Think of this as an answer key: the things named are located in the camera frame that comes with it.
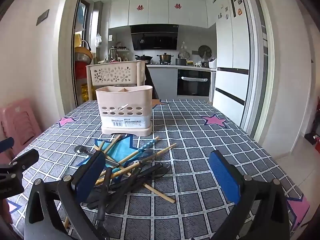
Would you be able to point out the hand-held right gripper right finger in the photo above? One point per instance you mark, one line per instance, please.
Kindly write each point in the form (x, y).
(225, 177)

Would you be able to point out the white upper kitchen cabinets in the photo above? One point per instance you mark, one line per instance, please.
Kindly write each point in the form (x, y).
(157, 10)

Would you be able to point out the gold foil bundle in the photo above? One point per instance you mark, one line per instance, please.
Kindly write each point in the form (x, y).
(83, 92)

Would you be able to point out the black range hood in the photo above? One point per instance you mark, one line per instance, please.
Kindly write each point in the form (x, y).
(155, 38)

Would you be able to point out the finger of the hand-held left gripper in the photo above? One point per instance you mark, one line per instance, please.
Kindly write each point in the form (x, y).
(6, 143)
(25, 161)

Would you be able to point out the white refrigerator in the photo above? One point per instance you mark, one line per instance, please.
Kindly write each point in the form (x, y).
(232, 45)

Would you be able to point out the white rice cooker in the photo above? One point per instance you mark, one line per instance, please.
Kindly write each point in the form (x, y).
(212, 63)

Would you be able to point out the black built-in oven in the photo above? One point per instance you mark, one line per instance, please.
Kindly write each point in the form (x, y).
(193, 85)

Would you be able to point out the pink plastic stool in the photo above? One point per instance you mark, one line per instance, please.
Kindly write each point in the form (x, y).
(20, 120)

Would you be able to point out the dark cloth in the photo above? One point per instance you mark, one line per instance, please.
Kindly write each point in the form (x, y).
(151, 82)

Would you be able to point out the red fire extinguisher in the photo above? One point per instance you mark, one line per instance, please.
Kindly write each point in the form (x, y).
(317, 143)

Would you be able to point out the beige plastic utensil holder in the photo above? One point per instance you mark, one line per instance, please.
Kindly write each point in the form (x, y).
(125, 100)

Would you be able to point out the grey wall switch plate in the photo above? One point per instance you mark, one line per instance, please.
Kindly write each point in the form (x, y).
(42, 17)

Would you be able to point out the wooden chopstick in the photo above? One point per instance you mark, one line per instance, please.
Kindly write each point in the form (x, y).
(113, 143)
(160, 193)
(112, 178)
(100, 145)
(165, 150)

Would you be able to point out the yellow basin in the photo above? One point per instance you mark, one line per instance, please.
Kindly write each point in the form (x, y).
(83, 52)

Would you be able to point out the group of fridge magnets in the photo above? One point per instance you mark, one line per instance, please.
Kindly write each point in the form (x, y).
(240, 11)

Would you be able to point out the black wok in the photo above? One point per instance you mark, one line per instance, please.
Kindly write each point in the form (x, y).
(144, 57)

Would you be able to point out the steel cooking pot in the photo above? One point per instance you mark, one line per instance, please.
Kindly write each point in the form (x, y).
(165, 57)

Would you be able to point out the blue patterned chopstick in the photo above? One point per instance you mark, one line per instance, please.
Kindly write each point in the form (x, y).
(147, 146)

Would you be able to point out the red bucket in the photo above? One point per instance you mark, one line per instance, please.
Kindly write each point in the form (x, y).
(79, 70)

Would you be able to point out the grey checked star tablecloth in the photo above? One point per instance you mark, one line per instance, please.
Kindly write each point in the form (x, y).
(190, 135)

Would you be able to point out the hanging plastic bag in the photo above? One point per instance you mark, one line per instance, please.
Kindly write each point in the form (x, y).
(98, 40)

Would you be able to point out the black cooking pot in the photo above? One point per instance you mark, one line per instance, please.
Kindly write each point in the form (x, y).
(181, 62)

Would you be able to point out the beige flower-cut basket trolley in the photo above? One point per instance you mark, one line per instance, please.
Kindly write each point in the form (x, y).
(112, 73)

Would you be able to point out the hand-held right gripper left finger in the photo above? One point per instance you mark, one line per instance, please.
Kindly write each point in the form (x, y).
(91, 172)

